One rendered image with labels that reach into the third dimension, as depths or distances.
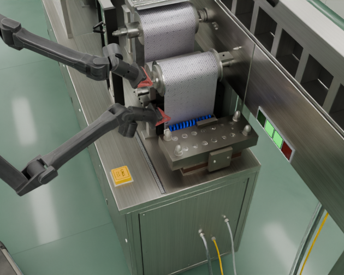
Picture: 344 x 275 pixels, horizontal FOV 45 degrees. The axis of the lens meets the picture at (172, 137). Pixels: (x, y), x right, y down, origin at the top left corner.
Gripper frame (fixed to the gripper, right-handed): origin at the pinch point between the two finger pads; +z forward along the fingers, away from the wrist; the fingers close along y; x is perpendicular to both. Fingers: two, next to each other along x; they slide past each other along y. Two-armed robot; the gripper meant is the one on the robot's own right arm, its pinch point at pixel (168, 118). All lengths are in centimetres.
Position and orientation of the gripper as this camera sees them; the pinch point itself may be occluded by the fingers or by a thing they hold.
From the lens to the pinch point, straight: 177.4
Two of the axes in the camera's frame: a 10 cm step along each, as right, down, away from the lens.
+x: 4.5, -7.2, -5.2
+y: 3.7, 6.8, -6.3
